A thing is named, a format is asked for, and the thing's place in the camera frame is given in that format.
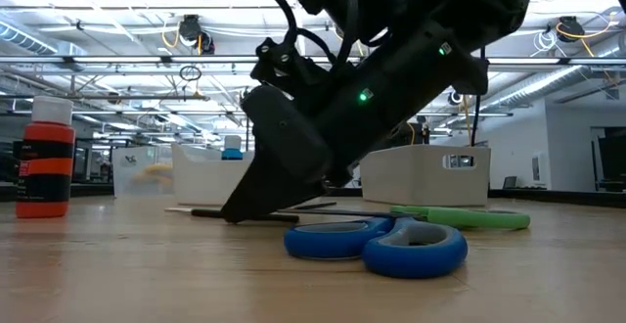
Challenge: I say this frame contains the long ceiling light bar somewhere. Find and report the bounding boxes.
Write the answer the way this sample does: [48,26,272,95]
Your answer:
[0,54,626,66]

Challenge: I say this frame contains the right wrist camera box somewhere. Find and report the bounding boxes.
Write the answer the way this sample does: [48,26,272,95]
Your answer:
[249,37,343,104]

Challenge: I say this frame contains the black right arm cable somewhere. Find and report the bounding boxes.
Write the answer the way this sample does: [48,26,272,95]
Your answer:
[471,46,486,149]

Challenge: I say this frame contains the yellow hanging cable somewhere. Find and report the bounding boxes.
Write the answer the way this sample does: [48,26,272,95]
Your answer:
[459,92,474,148]

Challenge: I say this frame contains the black background monitor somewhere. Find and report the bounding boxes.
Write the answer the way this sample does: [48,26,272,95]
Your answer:
[385,121,431,152]

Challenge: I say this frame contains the grey plastic bin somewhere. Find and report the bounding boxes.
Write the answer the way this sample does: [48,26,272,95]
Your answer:
[359,144,492,208]

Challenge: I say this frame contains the yellow-handled scissors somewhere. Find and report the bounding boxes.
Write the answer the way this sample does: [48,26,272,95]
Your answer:
[127,162,174,188]

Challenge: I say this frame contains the large black screen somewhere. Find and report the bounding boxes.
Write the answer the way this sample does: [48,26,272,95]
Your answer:
[598,126,626,193]

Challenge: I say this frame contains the clear plastic bin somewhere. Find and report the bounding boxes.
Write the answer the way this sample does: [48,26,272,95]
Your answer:
[112,145,175,199]

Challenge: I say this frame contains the black hanging ring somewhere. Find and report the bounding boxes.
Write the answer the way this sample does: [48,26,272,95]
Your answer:
[178,64,203,82]

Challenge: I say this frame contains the green-handled scissors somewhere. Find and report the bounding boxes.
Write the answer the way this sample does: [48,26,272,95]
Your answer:
[388,204,532,232]

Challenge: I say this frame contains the red paint bottle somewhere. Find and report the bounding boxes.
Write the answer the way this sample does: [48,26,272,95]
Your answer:
[14,95,77,219]

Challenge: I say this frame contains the blue-handled scissors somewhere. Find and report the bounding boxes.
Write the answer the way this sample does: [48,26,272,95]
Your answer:
[282,208,470,280]

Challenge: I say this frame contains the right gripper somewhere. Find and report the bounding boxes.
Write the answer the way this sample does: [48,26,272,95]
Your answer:
[219,84,335,225]

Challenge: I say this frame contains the black aluminium table frame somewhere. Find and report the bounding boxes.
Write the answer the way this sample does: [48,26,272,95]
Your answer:
[0,181,626,210]

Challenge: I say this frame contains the thin black paintbrush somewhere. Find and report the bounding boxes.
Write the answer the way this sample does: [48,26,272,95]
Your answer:
[291,201,339,211]
[163,206,301,225]

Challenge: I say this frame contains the right gripper camera cable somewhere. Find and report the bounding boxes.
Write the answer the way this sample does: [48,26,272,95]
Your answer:
[234,0,361,69]

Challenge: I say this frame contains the blue paint bottle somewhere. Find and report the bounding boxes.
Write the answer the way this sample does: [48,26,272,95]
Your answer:
[220,134,245,162]

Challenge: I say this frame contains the black ceiling cable reel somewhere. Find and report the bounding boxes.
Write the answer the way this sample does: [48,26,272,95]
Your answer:
[556,15,587,44]
[177,13,217,56]

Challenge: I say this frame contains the white plastic bin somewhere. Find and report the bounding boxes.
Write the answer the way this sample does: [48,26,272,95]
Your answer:
[170,141,256,208]

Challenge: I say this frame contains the silver air duct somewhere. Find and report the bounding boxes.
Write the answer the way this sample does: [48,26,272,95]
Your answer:
[0,19,88,73]
[481,63,626,115]

